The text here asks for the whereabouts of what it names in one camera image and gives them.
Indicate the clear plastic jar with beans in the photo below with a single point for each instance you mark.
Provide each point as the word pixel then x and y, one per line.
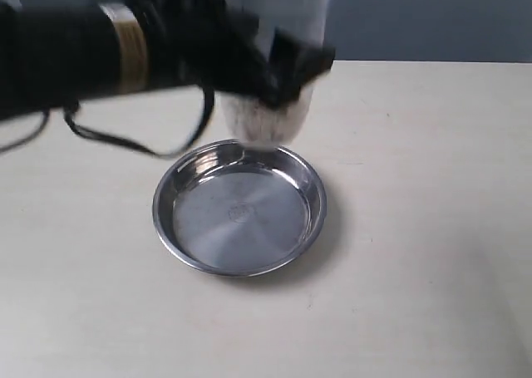
pixel 263 124

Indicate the round stainless steel plate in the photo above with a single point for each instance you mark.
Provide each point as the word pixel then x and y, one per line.
pixel 232 211

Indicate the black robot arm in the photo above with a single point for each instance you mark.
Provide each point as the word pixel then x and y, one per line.
pixel 54 56

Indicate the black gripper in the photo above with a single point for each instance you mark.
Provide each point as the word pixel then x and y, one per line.
pixel 207 43

